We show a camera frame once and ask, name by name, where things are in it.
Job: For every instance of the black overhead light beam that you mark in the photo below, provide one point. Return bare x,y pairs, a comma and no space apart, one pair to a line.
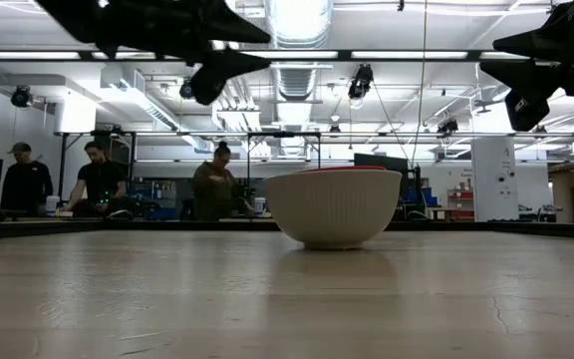
344,55

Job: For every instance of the white cup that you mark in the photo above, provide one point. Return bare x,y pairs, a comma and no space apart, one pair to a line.
260,207

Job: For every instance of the black ceiling spotlight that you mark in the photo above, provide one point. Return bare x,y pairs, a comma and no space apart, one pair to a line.
448,126
20,97
186,90
362,80

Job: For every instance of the silver ventilation duct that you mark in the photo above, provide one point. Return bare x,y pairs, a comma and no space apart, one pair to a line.
299,20

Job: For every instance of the white ribbed bowl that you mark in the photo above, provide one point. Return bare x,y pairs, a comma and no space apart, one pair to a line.
334,209

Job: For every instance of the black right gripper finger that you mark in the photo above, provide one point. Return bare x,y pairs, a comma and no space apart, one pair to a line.
551,40
528,85

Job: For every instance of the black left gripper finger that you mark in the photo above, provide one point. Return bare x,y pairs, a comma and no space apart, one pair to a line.
222,75
217,27

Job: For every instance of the black aluminium table frame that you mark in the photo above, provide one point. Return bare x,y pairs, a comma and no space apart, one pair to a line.
68,227

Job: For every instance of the red shelf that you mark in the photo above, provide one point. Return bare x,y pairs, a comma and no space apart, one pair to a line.
461,195

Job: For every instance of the white container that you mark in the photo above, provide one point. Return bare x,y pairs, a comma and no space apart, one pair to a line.
53,205

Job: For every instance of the person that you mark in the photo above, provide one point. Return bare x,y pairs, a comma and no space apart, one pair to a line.
25,184
214,189
100,182

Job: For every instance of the white pillar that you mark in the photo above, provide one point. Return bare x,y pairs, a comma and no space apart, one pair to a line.
491,169

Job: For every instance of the blue storage bins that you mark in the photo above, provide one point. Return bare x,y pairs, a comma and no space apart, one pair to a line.
426,197

